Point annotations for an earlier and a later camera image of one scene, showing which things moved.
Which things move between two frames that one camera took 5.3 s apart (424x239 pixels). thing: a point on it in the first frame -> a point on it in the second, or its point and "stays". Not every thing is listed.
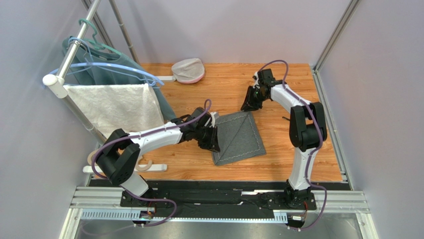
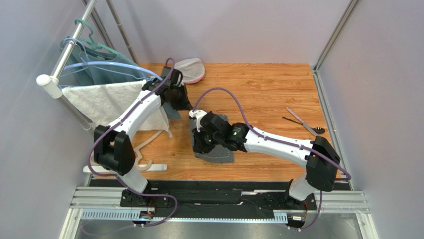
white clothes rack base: x=153 y=168 stays
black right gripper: x=254 y=95 -> x=200 y=141
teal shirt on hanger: x=92 y=65 stays
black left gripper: x=212 y=144 -> x=184 y=104
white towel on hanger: x=129 y=107 stays
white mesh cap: x=189 y=70 stays
